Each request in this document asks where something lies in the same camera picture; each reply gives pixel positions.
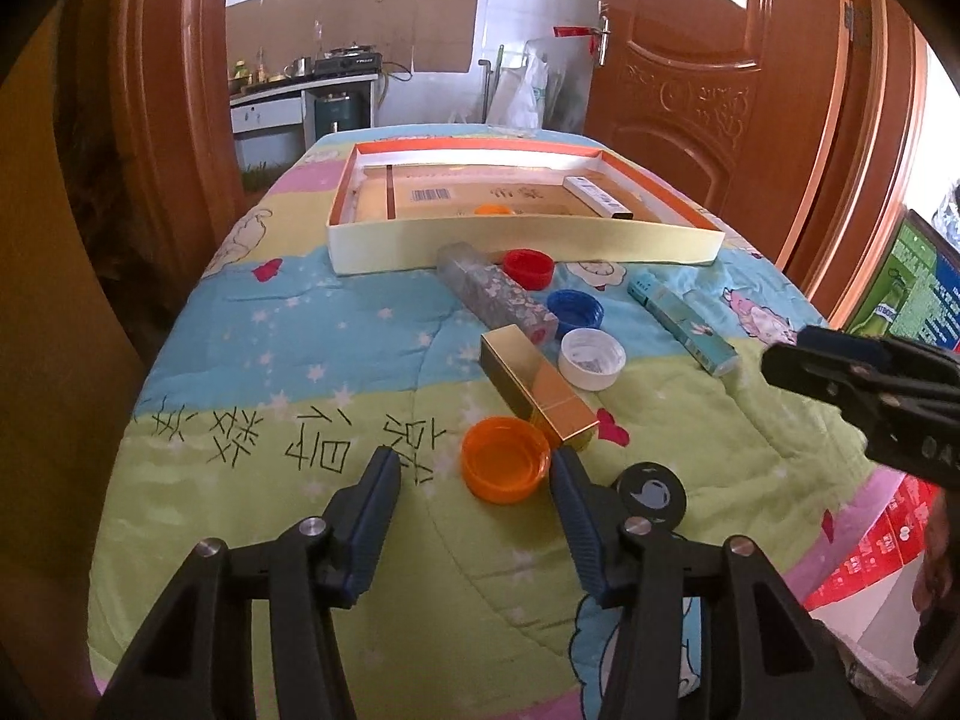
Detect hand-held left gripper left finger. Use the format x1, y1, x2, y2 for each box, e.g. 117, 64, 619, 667
94, 445, 404, 720

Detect white cartoon cat box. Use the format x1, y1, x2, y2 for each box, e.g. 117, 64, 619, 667
564, 175, 635, 220

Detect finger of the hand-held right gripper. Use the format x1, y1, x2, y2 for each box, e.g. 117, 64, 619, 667
761, 343, 938, 466
799, 325, 960, 376

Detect white bottle cap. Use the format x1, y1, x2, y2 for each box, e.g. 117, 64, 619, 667
559, 328, 627, 392

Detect white plastic bag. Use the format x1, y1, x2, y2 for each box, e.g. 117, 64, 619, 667
487, 52, 552, 128

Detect green printed carton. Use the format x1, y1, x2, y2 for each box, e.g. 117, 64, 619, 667
844, 210, 960, 352

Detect red printed carton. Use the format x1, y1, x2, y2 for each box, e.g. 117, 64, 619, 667
806, 480, 942, 612

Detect red bottle cap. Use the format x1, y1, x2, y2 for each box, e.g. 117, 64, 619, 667
501, 249, 556, 290

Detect black round lid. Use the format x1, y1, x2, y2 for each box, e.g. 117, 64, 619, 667
616, 463, 689, 533

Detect gold rectangular box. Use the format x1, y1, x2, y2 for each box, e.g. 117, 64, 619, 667
480, 324, 599, 452

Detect blue patterned cloth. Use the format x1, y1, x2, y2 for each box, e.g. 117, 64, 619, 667
932, 180, 960, 250

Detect cardboard sheets on wall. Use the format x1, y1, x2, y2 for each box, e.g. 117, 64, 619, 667
227, 0, 481, 74

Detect orange rimmed cardboard box tray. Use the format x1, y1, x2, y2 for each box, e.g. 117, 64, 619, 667
327, 139, 726, 275

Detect clear grey patterned box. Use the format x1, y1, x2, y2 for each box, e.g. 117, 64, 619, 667
437, 242, 560, 344

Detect brown carved wooden door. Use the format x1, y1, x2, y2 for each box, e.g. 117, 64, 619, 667
583, 0, 856, 271

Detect black gas stove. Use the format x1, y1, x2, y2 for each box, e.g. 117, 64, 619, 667
313, 47, 385, 80

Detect grey kitchen counter cabinet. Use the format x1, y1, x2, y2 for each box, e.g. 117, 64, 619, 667
229, 71, 376, 158

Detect dark green kitchen appliance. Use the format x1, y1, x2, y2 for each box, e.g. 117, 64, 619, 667
315, 92, 363, 137

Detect blue bottle cap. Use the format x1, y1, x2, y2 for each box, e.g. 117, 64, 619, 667
546, 289, 605, 331

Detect person's right forearm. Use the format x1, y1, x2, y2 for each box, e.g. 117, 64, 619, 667
911, 499, 960, 683

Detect colourful sheep printed blanket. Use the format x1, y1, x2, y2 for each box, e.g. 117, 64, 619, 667
88, 124, 901, 720

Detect brown wooden door frame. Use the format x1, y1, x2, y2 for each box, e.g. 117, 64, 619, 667
780, 0, 931, 327
112, 0, 248, 286

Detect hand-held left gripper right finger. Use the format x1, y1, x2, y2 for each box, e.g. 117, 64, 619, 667
550, 448, 863, 720

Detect wide orange bottle cap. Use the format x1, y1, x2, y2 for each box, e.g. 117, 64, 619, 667
460, 416, 552, 503

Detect teal floral box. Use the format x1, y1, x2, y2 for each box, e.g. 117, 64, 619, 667
627, 275, 740, 376

